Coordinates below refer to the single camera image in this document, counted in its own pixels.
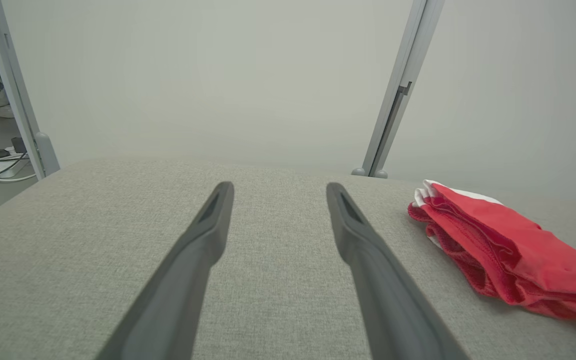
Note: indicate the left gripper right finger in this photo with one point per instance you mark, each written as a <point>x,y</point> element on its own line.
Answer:
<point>383,290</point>

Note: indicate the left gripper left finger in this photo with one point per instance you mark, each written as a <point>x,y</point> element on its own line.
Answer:
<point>188,265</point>

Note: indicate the red shirt with white sleeves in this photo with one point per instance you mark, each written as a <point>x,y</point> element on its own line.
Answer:
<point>518,255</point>

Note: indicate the black power adapter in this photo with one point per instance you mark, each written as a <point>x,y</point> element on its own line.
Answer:
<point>18,145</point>

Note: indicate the grey cylindrical post foot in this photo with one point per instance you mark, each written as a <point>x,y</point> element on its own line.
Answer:
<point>359,172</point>
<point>48,155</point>
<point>380,174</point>

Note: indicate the grey metal partition post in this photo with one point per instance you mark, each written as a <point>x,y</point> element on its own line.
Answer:
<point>10,90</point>
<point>403,75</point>

